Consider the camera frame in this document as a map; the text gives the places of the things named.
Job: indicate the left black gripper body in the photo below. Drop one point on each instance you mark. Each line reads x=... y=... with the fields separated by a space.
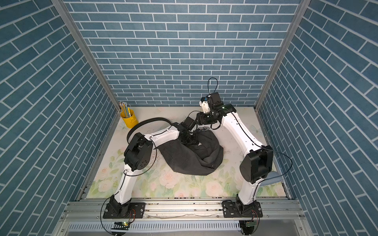
x=190 y=139

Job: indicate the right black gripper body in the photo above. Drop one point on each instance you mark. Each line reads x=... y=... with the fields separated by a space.
x=206 y=119

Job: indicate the black trousers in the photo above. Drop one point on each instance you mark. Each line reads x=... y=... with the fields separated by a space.
x=200 y=160

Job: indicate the black leather belt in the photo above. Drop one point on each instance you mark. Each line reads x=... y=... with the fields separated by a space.
x=159 y=119

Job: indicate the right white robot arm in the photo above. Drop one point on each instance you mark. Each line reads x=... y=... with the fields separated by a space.
x=258 y=159

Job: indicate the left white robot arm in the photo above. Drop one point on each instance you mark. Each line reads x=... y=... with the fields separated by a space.
x=137 y=157

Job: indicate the yellow pen cup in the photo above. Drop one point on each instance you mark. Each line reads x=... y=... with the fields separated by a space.
x=130 y=121

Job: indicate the pens in cup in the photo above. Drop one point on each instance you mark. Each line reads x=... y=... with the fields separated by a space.
x=125 y=109

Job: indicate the blue grey pad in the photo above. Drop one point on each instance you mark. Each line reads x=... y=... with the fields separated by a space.
x=272 y=178

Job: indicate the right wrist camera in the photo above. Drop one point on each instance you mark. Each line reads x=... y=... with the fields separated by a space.
x=204 y=105

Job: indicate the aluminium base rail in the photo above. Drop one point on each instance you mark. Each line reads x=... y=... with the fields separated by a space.
x=183 y=209

